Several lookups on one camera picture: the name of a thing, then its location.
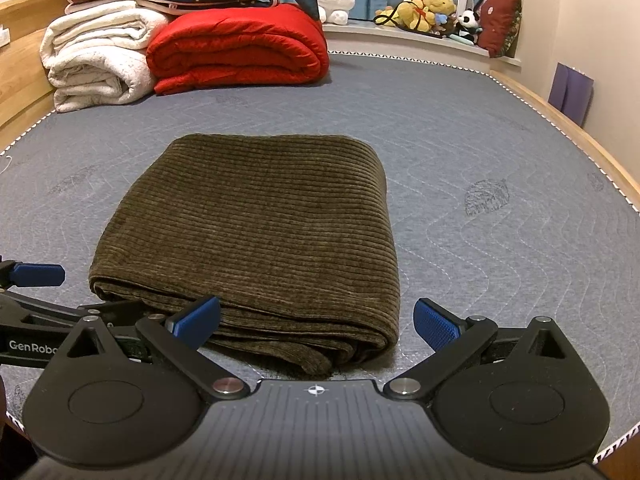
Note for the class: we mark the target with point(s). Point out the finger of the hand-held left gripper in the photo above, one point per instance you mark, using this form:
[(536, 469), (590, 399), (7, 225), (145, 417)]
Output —
[(37, 274), (55, 314)]

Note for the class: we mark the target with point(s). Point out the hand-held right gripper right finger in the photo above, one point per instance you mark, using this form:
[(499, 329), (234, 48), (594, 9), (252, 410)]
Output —
[(437, 325)]

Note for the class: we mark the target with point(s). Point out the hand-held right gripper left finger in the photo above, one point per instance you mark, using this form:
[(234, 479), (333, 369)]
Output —
[(194, 321)]

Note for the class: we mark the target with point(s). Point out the grey quilted mattress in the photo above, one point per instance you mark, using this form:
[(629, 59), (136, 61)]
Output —
[(475, 160)]

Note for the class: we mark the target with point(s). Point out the white folded blanket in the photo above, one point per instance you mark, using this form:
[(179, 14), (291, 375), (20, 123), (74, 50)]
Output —
[(95, 55)]

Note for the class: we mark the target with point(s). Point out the small white object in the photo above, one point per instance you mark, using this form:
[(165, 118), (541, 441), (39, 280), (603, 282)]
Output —
[(3, 37)]

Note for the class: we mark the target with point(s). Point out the red folded comforter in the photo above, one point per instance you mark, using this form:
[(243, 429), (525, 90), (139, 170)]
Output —
[(235, 45)]

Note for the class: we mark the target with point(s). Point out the white window ledge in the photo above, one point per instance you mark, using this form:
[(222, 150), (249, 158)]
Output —
[(380, 35)]

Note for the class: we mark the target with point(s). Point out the small blue plush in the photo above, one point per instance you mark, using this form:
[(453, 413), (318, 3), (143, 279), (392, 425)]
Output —
[(444, 24)]

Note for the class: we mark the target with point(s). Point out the panda plush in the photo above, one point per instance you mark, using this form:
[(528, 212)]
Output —
[(469, 24)]

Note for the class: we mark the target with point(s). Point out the dark red cushion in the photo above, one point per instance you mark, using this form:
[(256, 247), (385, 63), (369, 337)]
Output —
[(500, 25)]

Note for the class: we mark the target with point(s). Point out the yellow bear plush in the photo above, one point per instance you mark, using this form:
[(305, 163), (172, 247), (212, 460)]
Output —
[(412, 15)]

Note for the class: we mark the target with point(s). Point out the yellow duck plush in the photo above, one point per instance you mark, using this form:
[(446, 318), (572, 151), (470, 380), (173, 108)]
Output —
[(439, 4)]

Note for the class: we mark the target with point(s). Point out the white plush toy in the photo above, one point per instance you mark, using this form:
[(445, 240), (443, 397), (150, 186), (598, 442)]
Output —
[(334, 2)]

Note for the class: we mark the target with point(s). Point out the wooden bed frame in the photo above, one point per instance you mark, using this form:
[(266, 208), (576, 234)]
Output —
[(20, 85)]

